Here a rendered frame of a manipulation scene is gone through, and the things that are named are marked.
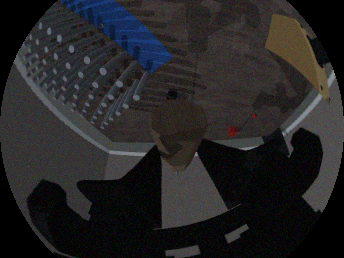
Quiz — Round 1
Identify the red-handled screwdriver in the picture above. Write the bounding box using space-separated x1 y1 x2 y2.
165 92 177 101

